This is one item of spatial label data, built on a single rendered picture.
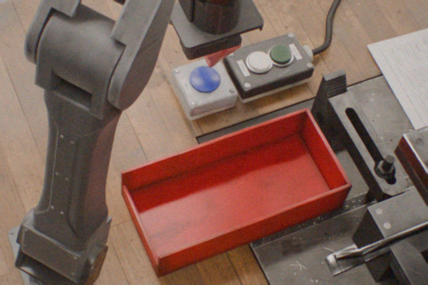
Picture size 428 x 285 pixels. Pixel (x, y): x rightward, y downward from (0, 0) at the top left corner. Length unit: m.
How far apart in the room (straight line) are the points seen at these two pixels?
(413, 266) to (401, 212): 0.07
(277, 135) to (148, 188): 0.18
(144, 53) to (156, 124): 0.44
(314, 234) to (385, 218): 0.11
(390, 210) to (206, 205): 0.22
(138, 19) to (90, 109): 0.09
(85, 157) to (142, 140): 0.35
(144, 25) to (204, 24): 0.33
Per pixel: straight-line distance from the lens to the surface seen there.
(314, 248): 1.05
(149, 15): 0.66
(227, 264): 1.03
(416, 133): 0.87
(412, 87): 1.21
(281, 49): 1.15
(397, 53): 1.23
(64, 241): 0.85
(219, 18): 0.97
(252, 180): 1.07
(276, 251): 1.04
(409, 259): 0.98
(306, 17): 1.24
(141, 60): 0.68
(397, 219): 1.00
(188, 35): 0.99
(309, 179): 1.09
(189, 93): 1.10
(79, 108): 0.71
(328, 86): 1.07
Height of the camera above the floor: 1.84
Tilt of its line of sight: 59 degrees down
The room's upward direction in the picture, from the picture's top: 10 degrees clockwise
